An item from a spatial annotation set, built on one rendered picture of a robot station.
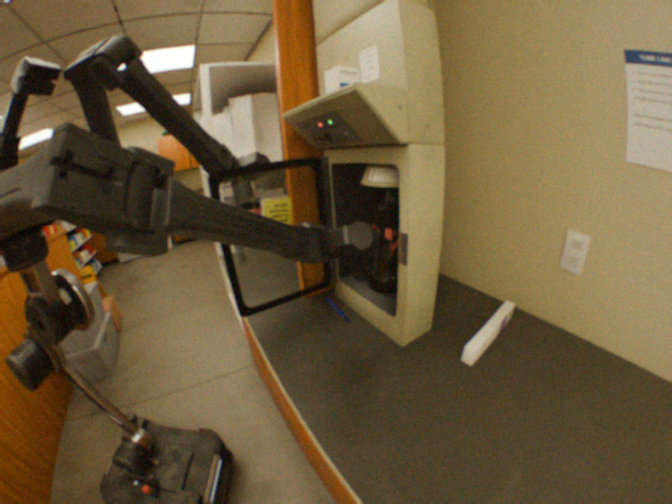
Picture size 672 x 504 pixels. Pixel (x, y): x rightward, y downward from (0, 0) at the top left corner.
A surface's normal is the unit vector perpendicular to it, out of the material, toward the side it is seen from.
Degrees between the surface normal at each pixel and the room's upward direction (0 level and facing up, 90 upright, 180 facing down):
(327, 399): 0
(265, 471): 0
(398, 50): 90
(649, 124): 90
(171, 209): 77
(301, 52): 90
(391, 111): 90
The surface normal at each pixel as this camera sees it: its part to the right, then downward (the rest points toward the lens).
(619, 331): -0.85, 0.25
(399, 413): -0.07, -0.92
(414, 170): 0.53, 0.29
